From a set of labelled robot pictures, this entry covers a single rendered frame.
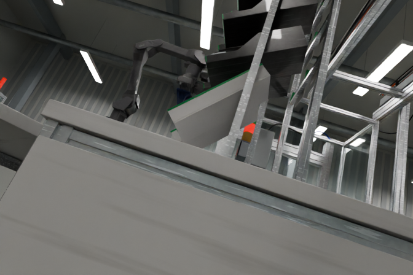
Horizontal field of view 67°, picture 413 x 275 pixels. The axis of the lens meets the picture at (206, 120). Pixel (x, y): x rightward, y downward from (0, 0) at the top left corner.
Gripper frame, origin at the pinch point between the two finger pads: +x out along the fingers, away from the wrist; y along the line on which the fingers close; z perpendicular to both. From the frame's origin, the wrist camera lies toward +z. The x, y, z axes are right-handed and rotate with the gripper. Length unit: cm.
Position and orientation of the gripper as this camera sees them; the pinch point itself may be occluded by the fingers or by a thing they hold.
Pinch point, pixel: (180, 100)
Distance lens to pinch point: 130.1
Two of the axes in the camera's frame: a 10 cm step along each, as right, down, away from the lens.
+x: -3.1, 8.7, -3.9
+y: -0.5, 4.0, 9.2
